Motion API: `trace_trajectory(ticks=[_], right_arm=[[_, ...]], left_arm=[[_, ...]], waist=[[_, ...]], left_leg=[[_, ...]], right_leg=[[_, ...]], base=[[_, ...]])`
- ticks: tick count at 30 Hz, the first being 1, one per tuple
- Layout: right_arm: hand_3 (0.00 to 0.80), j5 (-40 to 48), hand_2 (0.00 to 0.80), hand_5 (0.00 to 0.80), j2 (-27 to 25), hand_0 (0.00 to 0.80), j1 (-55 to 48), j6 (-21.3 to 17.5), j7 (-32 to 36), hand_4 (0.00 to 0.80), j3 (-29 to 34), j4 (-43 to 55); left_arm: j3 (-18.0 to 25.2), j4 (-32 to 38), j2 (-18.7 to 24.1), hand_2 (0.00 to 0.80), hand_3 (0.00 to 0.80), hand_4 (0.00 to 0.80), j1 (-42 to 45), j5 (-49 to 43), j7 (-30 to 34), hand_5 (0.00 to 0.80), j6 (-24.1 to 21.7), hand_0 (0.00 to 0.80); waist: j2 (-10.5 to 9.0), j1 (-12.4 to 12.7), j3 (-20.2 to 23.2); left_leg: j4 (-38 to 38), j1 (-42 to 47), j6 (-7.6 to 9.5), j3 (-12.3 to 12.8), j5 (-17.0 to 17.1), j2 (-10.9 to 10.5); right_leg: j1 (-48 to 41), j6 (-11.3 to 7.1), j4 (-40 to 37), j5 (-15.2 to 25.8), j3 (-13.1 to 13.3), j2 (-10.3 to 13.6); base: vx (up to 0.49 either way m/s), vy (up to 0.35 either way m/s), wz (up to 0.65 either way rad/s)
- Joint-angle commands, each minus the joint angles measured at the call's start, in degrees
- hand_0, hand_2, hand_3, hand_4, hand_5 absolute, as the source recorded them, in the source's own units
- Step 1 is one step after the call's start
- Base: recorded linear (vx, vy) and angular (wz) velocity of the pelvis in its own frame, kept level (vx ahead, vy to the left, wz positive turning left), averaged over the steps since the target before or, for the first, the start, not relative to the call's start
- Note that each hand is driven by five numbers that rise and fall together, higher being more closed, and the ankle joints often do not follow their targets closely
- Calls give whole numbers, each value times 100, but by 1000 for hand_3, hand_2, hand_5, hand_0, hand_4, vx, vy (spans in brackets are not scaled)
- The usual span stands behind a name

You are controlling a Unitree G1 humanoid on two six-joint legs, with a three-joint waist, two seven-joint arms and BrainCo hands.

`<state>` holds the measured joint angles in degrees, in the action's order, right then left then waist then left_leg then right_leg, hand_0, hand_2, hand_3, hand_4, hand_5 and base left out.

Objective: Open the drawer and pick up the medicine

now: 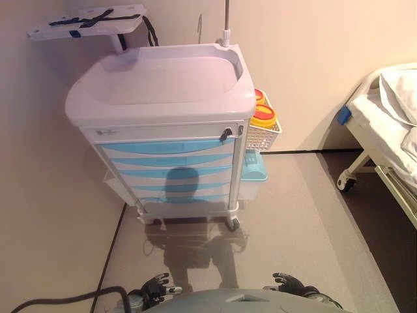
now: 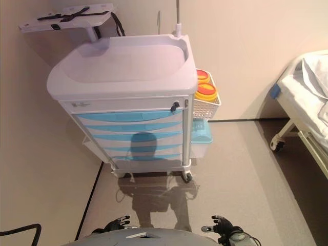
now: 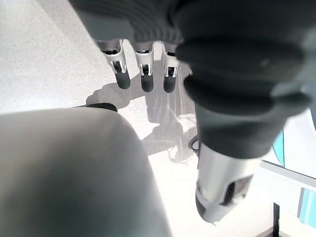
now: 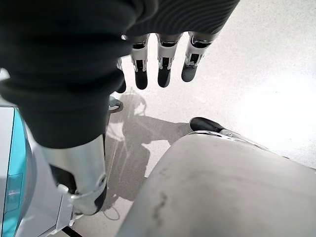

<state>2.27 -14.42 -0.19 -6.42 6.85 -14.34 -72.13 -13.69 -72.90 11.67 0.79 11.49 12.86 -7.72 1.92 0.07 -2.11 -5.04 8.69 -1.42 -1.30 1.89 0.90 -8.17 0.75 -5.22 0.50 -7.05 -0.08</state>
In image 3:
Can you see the white medical cart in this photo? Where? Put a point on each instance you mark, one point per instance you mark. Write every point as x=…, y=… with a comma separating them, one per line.
x=306, y=205

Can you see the black left robot foot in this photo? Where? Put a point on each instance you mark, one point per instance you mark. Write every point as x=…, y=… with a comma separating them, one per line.
x=101, y=106

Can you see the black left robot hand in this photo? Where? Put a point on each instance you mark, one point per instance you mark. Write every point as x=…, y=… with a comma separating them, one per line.
x=234, y=61

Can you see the silver left robot leg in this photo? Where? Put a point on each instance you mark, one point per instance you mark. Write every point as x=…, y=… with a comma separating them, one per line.
x=61, y=172

